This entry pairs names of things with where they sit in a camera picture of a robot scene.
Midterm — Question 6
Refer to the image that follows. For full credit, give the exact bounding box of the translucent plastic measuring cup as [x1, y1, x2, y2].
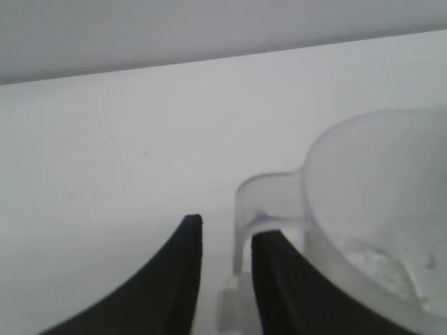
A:
[216, 108, 447, 331]

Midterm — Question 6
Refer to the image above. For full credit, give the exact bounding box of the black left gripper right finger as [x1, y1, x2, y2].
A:
[250, 229, 437, 335]

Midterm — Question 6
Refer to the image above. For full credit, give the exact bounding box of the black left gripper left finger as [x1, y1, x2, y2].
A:
[41, 214, 204, 335]

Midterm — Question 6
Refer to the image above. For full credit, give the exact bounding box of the white uncooked rice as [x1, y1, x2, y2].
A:
[344, 240, 447, 317]

